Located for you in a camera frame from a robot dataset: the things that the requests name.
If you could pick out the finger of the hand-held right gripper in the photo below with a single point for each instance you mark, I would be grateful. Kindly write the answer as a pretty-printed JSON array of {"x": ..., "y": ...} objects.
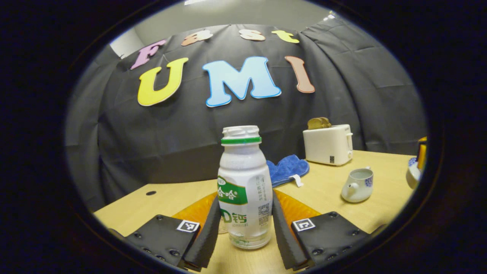
[{"x": 421, "y": 154}]

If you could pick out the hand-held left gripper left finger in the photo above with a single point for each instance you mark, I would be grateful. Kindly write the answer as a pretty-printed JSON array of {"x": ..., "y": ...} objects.
[{"x": 207, "y": 239}]

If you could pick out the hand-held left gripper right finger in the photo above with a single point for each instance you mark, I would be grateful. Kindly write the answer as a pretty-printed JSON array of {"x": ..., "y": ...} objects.
[{"x": 285, "y": 236}]

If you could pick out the white blue-patterned teacup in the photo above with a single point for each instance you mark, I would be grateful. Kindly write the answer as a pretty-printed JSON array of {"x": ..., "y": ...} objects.
[{"x": 355, "y": 188}]

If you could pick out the white green-label water bottle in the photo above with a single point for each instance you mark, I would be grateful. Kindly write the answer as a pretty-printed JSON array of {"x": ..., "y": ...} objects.
[{"x": 243, "y": 171}]

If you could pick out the blue towel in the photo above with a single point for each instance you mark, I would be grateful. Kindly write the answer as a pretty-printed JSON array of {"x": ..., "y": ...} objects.
[{"x": 285, "y": 169}]

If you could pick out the cream toaster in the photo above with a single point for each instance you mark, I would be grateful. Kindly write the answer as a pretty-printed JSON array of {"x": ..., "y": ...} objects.
[{"x": 327, "y": 146}]

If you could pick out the ceiling light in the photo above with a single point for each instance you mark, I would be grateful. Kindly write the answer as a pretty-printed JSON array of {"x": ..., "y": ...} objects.
[{"x": 194, "y": 2}]

